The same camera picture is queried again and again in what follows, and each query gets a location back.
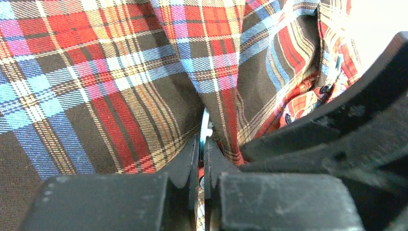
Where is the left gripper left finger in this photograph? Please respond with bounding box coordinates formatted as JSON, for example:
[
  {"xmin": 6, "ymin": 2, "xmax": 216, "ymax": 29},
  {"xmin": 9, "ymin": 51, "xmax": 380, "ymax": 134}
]
[{"xmin": 18, "ymin": 135, "xmax": 199, "ymax": 231}]

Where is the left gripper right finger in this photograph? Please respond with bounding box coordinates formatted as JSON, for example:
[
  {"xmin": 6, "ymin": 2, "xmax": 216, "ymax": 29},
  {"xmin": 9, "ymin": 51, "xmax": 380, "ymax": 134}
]
[{"xmin": 203, "ymin": 139, "xmax": 364, "ymax": 231}]

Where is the white round brooch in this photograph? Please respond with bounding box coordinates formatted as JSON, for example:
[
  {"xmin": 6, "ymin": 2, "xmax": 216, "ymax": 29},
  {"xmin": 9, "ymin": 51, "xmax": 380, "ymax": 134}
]
[{"xmin": 199, "ymin": 107, "xmax": 214, "ymax": 161}]

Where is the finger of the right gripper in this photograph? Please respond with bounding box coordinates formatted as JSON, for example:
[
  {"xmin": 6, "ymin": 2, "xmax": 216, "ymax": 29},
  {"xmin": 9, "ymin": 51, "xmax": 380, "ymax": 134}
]
[{"xmin": 240, "ymin": 31, "xmax": 408, "ymax": 231}]

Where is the plaid flannel shirt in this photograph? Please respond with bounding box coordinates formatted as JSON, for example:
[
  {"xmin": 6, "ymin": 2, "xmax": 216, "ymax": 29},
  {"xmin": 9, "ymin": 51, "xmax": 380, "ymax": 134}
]
[{"xmin": 0, "ymin": 0, "xmax": 360, "ymax": 231}]

